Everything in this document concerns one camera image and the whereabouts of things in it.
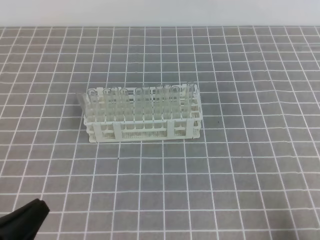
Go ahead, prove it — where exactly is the grey grid tablecloth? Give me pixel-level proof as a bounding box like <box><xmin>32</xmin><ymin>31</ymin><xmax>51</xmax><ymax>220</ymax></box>
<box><xmin>0</xmin><ymin>26</ymin><xmax>320</xmax><ymax>240</ymax></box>

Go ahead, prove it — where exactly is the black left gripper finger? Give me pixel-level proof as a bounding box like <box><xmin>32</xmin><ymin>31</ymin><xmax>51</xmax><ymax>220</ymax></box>
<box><xmin>0</xmin><ymin>198</ymin><xmax>50</xmax><ymax>240</ymax></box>

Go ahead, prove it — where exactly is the white plastic test tube rack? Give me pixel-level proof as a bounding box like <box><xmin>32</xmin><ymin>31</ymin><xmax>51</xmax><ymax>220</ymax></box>
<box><xmin>83</xmin><ymin>84</ymin><xmax>203</xmax><ymax>143</ymax></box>

